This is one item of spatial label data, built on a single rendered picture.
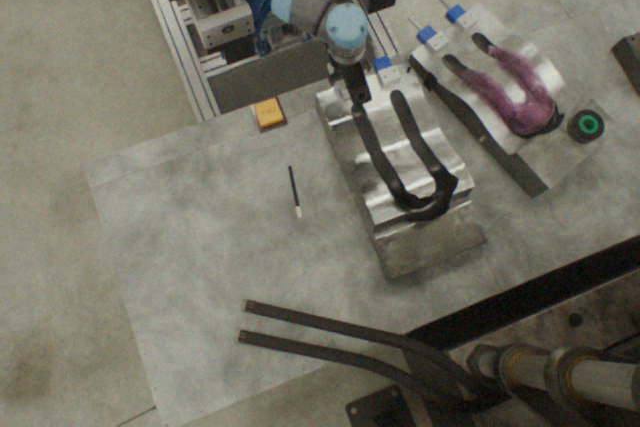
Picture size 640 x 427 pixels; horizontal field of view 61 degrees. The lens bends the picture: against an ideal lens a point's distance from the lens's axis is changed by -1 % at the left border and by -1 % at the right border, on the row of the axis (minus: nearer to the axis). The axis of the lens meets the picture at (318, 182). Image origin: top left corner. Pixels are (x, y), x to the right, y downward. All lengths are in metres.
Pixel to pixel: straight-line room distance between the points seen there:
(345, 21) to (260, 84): 1.18
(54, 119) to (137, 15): 0.59
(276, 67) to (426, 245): 1.11
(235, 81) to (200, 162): 0.79
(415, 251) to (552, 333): 0.41
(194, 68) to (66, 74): 0.65
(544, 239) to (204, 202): 0.88
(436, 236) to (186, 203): 0.64
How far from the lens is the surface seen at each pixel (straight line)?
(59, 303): 2.38
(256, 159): 1.46
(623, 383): 0.86
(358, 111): 1.42
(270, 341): 1.35
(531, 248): 1.52
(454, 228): 1.40
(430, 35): 1.57
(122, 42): 2.63
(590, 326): 1.58
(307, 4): 1.09
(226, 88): 2.20
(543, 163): 1.46
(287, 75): 2.21
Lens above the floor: 2.19
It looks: 75 degrees down
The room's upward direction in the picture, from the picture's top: 6 degrees clockwise
